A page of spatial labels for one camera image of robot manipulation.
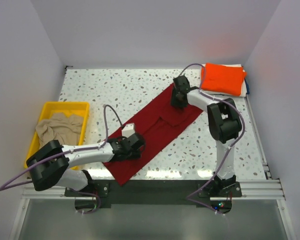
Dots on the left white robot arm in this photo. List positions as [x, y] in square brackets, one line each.
[52, 165]

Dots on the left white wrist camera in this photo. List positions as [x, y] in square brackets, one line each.
[128, 130]

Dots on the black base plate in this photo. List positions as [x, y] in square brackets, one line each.
[159, 192]

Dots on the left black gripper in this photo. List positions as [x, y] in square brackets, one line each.
[136, 154]

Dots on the folded blue t shirt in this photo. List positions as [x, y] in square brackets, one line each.
[247, 87]

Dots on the aluminium frame rail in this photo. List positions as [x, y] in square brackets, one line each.
[269, 189]

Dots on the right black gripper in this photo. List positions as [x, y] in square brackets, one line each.
[174, 102]

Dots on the folded orange t shirt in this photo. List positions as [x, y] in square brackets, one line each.
[223, 78]

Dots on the beige t shirt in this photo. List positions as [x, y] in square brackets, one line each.
[65, 129]

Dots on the dark red t shirt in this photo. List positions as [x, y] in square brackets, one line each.
[159, 123]

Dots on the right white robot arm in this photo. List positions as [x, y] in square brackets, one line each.
[224, 123]

